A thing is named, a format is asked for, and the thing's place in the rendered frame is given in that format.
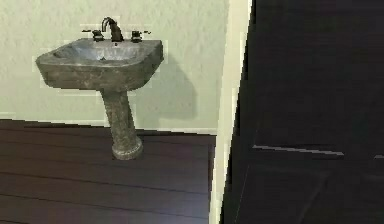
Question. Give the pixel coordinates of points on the dark curved sink faucet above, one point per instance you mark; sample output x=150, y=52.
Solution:
x=115, y=31

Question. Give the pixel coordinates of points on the dark wooden room door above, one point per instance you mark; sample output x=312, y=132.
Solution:
x=310, y=100

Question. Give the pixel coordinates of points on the grey stone pedestal sink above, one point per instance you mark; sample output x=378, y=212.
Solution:
x=100, y=71

